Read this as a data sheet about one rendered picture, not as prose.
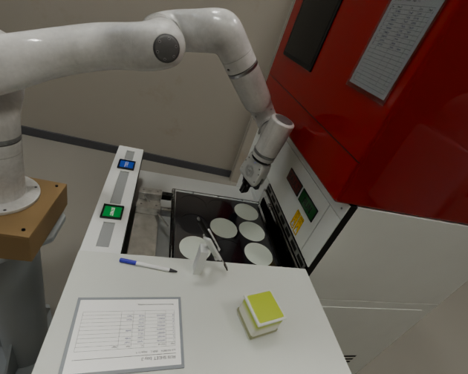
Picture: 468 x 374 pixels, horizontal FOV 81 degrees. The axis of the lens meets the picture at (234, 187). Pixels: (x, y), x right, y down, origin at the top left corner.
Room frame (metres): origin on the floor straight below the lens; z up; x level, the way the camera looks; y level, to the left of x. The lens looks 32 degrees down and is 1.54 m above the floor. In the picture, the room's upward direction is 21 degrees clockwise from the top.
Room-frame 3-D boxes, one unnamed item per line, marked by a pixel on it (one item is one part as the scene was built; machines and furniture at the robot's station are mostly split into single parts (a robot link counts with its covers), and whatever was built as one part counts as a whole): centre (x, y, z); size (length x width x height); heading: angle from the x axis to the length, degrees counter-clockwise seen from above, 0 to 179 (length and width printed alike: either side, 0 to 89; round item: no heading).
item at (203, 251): (0.49, 0.00, 1.03); 0.06 x 0.04 x 0.13; 111
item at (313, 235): (1.02, -0.16, 1.02); 0.81 x 0.03 x 0.40; 21
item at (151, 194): (0.80, 0.28, 0.89); 0.08 x 0.03 x 0.03; 111
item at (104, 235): (0.69, 0.35, 0.89); 0.55 x 0.09 x 0.14; 21
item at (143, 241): (0.65, 0.22, 0.87); 0.36 x 0.08 x 0.03; 21
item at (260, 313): (0.40, -0.16, 1.00); 0.07 x 0.07 x 0.07; 35
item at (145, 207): (0.72, 0.25, 0.89); 0.08 x 0.03 x 0.03; 111
